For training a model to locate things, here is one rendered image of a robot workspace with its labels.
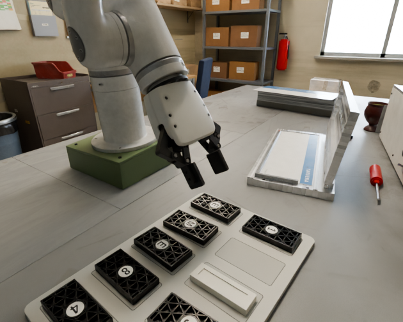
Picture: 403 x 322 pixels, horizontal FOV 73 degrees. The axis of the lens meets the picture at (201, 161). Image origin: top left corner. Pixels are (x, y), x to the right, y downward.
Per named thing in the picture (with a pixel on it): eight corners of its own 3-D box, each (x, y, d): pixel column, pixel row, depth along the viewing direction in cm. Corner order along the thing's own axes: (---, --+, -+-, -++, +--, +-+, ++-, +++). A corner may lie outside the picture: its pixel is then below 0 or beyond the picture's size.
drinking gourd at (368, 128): (371, 126, 117) (378, 100, 113) (388, 132, 110) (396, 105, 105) (354, 128, 115) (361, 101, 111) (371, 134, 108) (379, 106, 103)
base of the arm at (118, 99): (79, 142, 79) (61, 76, 71) (133, 124, 91) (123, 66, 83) (116, 159, 67) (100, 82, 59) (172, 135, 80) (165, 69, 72)
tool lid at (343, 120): (342, 80, 92) (348, 82, 92) (324, 133, 101) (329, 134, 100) (350, 111, 55) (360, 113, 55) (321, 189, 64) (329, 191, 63)
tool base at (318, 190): (275, 133, 108) (276, 124, 107) (332, 140, 101) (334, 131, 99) (246, 184, 71) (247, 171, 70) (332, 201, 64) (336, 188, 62)
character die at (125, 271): (121, 253, 47) (120, 248, 47) (159, 283, 42) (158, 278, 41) (95, 270, 44) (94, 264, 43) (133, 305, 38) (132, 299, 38)
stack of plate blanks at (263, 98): (256, 105, 153) (257, 88, 149) (267, 101, 162) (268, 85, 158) (331, 117, 130) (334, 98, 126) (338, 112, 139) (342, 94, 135)
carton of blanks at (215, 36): (205, 46, 435) (205, 27, 424) (212, 45, 451) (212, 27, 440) (228, 46, 413) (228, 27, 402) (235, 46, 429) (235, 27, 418)
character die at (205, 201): (204, 197, 64) (204, 192, 63) (240, 212, 58) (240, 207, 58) (190, 206, 60) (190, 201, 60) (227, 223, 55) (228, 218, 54)
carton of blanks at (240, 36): (229, 46, 413) (230, 25, 402) (235, 46, 426) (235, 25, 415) (256, 46, 393) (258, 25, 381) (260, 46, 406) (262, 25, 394)
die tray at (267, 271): (202, 195, 67) (202, 191, 66) (315, 243, 51) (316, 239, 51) (23, 312, 38) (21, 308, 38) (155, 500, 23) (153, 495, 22)
